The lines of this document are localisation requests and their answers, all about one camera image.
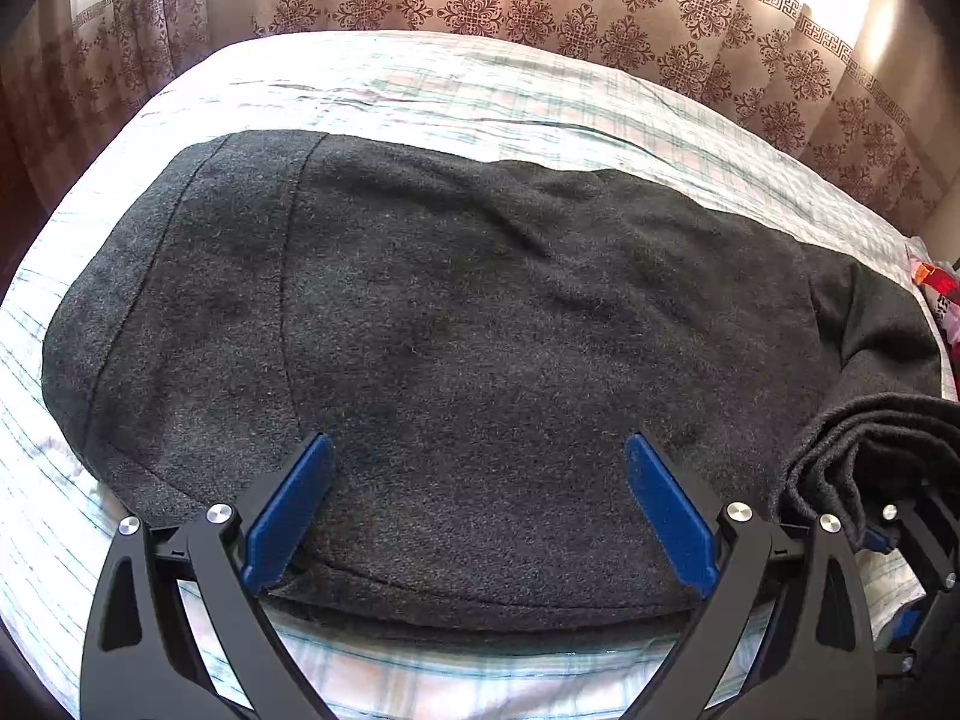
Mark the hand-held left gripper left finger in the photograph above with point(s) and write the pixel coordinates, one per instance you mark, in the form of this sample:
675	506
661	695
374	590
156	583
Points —
289	514

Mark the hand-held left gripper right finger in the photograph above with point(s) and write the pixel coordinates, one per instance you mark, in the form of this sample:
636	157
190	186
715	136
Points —
675	521

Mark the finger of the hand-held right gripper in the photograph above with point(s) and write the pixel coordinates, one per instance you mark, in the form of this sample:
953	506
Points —
909	626
911	532

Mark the dark grey pants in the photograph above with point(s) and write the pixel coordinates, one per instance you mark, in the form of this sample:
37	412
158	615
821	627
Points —
465	360

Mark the colourful printed quilt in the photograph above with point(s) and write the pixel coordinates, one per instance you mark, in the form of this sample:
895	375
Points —
943	300

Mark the plaid bed sheet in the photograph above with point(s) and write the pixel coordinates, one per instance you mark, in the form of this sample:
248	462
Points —
450	82

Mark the patterned beige curtain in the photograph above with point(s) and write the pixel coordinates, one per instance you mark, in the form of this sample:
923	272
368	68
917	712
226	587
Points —
570	7

